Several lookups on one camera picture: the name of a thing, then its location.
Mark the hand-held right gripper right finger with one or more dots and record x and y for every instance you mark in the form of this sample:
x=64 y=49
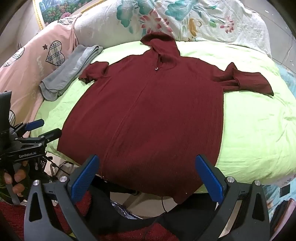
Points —
x=209 y=179

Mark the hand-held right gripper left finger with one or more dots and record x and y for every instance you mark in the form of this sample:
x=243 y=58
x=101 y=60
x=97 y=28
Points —
x=84 y=179

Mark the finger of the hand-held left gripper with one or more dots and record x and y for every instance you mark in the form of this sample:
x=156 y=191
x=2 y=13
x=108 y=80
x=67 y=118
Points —
x=49 y=135
x=34 y=125

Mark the dark red hooded cardigan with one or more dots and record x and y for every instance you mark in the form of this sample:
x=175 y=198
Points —
x=150 y=115

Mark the person's left hand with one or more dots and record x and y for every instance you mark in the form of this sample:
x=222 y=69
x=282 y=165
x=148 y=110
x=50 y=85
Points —
x=18 y=177

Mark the pink heart-pattern pillow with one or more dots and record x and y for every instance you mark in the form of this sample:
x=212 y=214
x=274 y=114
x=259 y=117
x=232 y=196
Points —
x=25 y=76

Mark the shiny dark plastic bag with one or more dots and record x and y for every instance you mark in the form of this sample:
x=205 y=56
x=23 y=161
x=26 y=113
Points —
x=124 y=209

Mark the light green bed sheet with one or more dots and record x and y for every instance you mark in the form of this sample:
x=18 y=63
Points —
x=254 y=139

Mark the grey folded cloth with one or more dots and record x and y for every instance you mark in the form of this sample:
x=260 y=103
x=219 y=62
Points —
x=67 y=71

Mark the black cloth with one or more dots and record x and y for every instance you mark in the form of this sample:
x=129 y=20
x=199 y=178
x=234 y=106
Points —
x=129 y=226

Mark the red fuzzy cloth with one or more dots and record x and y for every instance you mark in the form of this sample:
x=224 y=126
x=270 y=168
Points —
x=13 y=215

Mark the small black flat object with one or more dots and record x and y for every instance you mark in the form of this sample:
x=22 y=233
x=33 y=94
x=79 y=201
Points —
x=284 y=191

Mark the gold-framed landscape painting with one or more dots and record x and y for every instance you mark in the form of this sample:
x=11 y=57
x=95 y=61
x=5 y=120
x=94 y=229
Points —
x=60 y=7

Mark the white floral pillow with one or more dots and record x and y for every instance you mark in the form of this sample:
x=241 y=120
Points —
x=208 y=23

